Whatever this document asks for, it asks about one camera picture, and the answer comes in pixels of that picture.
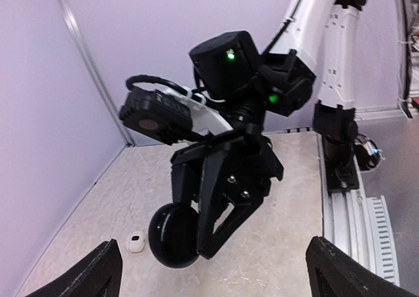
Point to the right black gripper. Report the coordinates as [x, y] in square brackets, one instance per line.
[228, 176]

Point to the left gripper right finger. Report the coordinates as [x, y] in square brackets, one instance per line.
[333, 273]

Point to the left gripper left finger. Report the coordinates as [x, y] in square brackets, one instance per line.
[99, 273]

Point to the white earbud charging case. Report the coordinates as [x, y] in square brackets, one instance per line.
[136, 242]

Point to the black round charging case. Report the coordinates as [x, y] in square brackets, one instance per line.
[172, 235]

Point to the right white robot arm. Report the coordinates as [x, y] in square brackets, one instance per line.
[244, 85]

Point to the front aluminium rail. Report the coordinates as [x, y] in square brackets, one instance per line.
[359, 226]

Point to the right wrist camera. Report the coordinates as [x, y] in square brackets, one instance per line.
[171, 115]

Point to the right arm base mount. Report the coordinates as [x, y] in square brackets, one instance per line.
[346, 151]

